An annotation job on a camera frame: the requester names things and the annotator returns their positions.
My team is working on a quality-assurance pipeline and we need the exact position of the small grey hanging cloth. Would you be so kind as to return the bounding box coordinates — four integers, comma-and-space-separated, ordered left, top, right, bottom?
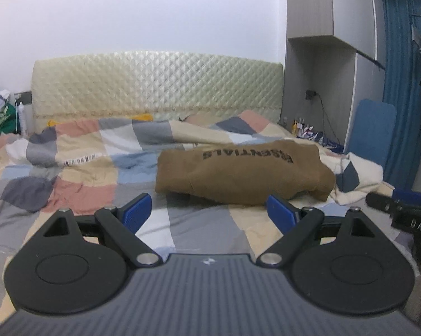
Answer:
410, 22, 421, 52

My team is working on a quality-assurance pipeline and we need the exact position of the grey built-in wardrobe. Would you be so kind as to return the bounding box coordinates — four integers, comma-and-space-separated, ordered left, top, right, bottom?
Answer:
285, 0, 388, 183

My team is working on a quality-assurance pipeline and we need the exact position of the person's grey clothing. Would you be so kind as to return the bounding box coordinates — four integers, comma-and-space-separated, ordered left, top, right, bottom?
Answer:
403, 274, 421, 326

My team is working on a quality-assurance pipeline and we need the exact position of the green bag pile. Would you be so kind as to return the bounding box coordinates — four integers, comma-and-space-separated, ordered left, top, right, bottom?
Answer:
0, 92, 18, 141

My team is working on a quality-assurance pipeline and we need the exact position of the black charger cable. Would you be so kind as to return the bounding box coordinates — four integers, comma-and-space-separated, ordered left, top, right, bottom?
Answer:
315, 92, 346, 148

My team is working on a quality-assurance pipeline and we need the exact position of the cream blanket with grey patch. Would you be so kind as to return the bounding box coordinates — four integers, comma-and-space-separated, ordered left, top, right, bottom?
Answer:
318, 143, 385, 206

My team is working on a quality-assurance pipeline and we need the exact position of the row of cosmetic bottles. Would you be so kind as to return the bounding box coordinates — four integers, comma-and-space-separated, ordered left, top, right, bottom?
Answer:
280, 116, 318, 139

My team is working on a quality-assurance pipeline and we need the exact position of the checkered patchwork quilt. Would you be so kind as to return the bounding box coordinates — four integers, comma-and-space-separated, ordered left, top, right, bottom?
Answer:
0, 109, 421, 323

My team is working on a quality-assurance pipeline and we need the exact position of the yellow pillow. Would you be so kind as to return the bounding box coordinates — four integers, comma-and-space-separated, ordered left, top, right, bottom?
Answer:
48, 113, 153, 127

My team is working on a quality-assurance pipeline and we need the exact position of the brown hoodie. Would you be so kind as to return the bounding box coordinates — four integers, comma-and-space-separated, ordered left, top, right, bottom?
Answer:
155, 139, 337, 207

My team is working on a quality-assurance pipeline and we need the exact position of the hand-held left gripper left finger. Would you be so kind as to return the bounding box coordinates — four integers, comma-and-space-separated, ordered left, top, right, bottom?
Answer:
21, 193, 162, 266

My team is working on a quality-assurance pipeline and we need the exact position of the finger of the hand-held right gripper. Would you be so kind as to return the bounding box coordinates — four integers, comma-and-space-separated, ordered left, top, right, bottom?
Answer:
365, 191, 402, 215
392, 188, 421, 204

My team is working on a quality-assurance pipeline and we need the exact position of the white plastic bottle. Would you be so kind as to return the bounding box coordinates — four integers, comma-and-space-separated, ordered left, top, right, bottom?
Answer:
17, 102, 28, 136

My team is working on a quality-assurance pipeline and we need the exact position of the black wall panel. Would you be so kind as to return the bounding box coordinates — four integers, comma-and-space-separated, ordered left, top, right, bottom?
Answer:
14, 90, 32, 106

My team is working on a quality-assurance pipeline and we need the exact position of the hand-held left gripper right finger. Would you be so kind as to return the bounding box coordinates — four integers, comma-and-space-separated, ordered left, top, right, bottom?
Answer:
256, 195, 393, 266

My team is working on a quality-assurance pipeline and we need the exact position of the cream quilted headboard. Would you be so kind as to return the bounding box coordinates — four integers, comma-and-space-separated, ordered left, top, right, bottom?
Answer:
31, 50, 285, 136

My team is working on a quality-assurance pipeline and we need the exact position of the blue padded board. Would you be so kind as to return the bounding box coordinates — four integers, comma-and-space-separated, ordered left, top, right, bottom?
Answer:
345, 98, 397, 169

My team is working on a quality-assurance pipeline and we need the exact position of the blue curtain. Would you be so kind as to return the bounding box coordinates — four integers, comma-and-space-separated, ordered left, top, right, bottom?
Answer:
380, 0, 421, 186

